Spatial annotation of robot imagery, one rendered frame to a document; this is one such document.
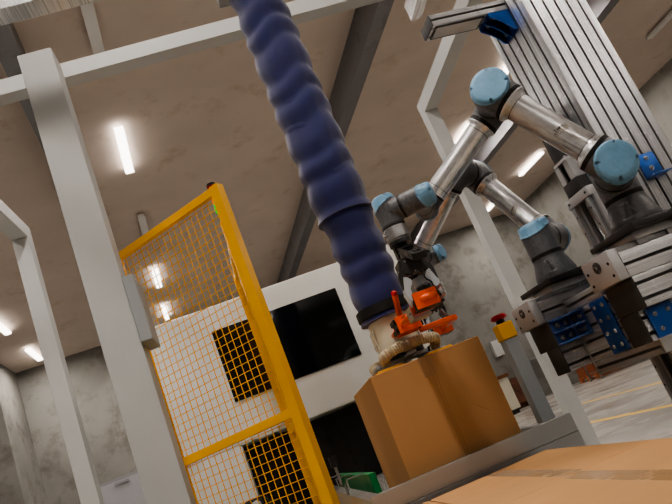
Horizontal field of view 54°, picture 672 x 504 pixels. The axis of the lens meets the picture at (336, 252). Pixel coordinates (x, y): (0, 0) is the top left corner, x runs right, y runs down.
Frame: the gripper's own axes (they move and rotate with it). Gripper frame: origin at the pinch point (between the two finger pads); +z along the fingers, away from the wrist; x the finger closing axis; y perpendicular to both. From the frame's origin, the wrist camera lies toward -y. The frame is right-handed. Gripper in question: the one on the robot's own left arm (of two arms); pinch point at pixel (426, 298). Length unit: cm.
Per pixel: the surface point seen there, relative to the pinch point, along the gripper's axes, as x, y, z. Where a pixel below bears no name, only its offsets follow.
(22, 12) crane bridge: 98, 58, -187
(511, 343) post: -49, 81, 17
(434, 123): -155, 310, -189
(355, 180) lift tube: -7, 52, -63
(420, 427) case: 10.7, 30.1, 33.6
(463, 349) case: -13.1, 30.1, 15.5
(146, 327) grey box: 91, 88, -44
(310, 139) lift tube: 4, 49, -84
